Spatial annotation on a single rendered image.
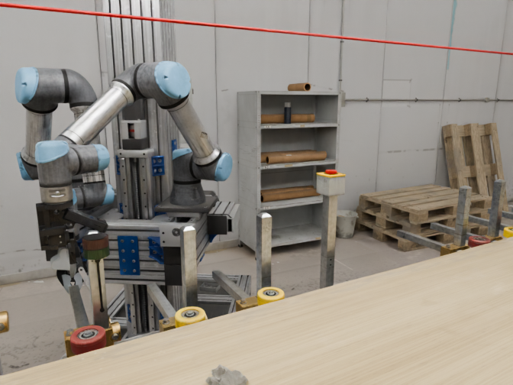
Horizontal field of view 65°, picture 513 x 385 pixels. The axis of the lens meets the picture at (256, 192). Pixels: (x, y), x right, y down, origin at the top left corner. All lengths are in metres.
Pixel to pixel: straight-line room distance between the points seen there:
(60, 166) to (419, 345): 0.96
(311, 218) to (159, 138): 2.94
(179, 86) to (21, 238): 2.70
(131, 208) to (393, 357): 1.30
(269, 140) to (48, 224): 3.19
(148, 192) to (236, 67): 2.34
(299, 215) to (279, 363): 3.58
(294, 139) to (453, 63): 2.42
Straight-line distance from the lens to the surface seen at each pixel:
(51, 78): 1.54
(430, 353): 1.06
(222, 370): 0.91
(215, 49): 3.93
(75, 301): 1.40
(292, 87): 4.06
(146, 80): 1.39
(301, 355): 0.98
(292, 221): 4.44
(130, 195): 1.90
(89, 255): 1.05
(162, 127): 1.88
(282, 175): 4.25
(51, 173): 1.11
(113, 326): 1.21
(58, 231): 1.15
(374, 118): 4.90
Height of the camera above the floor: 1.46
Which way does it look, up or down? 13 degrees down
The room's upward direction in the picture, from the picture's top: straight up
